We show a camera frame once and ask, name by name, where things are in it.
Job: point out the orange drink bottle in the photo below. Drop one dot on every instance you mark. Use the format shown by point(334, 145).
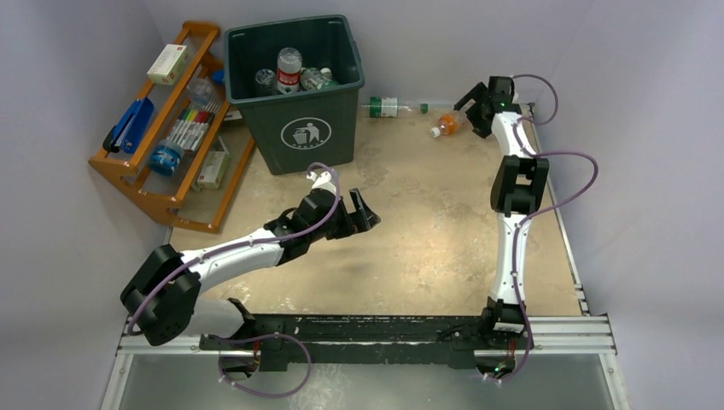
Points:
point(448, 124)

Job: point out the clear plastic cup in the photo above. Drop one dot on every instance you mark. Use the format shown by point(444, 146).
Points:
point(200, 91)

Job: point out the coloured marker set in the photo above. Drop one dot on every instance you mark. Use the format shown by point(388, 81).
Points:
point(189, 127)

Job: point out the dark green trash bin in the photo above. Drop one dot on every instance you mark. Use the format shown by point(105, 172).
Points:
point(294, 130)

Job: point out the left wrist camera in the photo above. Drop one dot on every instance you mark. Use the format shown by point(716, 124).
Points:
point(324, 179)

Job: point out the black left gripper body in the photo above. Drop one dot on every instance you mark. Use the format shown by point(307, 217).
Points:
point(341, 223)

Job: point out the white red small box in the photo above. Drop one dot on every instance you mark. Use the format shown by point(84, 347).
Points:
point(169, 64)

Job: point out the red white label bottle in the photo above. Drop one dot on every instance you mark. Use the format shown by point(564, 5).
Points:
point(289, 65)

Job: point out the green white label bottle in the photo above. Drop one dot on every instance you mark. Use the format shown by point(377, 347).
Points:
point(392, 107)

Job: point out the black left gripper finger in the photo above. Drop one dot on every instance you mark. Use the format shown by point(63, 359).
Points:
point(358, 201)
point(367, 219)

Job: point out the green white staples box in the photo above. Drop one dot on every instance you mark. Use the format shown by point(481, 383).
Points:
point(213, 169)

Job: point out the orange wooden shelf rack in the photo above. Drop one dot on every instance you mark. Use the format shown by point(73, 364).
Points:
point(178, 201)

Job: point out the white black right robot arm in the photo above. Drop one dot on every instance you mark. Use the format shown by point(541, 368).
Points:
point(516, 194)

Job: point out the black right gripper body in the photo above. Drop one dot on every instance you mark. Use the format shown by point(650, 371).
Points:
point(480, 110)

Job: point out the blue tape roll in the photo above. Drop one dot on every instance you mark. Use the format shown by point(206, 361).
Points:
point(166, 158)

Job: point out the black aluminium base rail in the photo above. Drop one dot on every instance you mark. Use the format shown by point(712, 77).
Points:
point(277, 340)

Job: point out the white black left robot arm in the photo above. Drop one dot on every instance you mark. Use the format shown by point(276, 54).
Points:
point(161, 297)

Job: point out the blue stapler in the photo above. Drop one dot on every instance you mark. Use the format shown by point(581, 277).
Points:
point(128, 133)

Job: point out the crushed clear unlabelled bottle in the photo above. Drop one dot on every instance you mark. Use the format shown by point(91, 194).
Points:
point(265, 82)

